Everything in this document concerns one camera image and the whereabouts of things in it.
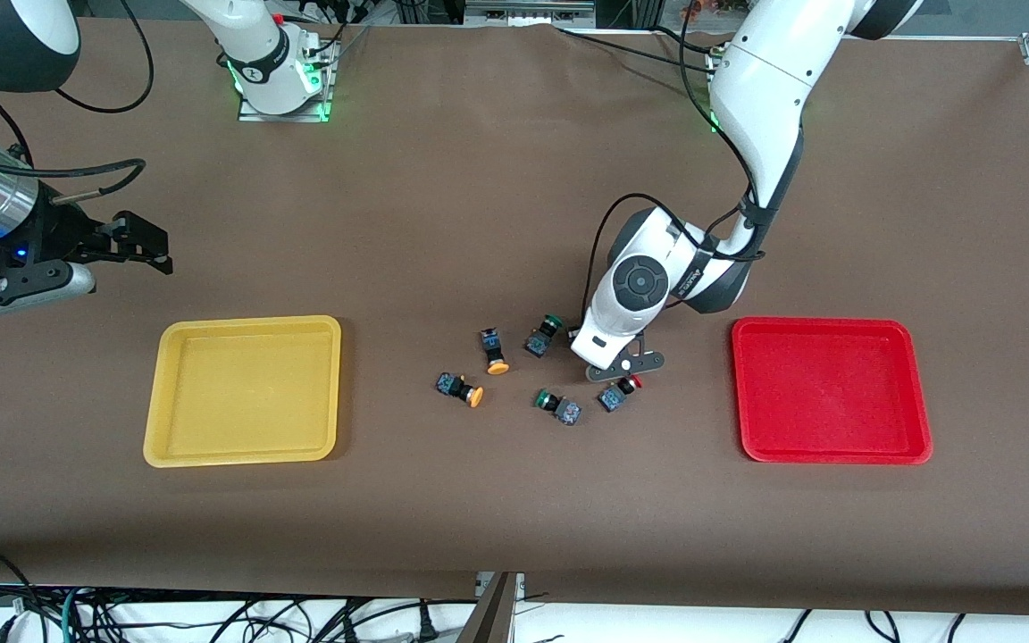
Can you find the red push button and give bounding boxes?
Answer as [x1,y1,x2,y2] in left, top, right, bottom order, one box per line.
[598,375,644,413]

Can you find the yellow push button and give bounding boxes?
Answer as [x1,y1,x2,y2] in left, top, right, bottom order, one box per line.
[435,372,485,410]
[479,328,511,376]

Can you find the green push button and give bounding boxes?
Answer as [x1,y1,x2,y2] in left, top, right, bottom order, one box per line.
[534,388,583,427]
[524,313,565,359]

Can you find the yellow plastic tray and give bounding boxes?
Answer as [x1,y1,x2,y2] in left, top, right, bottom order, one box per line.
[143,314,342,469]

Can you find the brown table mat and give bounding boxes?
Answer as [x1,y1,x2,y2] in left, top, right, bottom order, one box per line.
[0,18,1029,617]

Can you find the red plastic tray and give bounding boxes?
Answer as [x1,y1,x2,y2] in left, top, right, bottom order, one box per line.
[731,317,933,466]

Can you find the brown metal table leg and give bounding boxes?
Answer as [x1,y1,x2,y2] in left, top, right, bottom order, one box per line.
[456,572,524,643]

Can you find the grey metal box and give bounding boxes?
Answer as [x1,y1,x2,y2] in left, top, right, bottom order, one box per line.
[464,0,597,28]

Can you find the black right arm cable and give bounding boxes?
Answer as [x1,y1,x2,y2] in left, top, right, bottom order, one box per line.
[0,0,155,203]

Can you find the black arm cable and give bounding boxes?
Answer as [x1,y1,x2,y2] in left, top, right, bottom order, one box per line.
[0,0,155,203]
[579,27,767,328]

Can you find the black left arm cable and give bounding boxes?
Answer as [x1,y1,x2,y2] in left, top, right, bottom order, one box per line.
[579,27,767,328]

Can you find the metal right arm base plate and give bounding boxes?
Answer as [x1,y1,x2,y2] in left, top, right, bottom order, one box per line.
[238,40,334,123]

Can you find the long black table cable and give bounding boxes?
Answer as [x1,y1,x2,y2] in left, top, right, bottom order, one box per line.
[555,25,714,69]

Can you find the short black table cable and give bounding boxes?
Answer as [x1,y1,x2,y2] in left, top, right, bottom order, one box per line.
[653,25,717,53]

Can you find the green floor cable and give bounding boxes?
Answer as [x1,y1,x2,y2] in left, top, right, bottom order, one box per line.
[62,585,88,643]

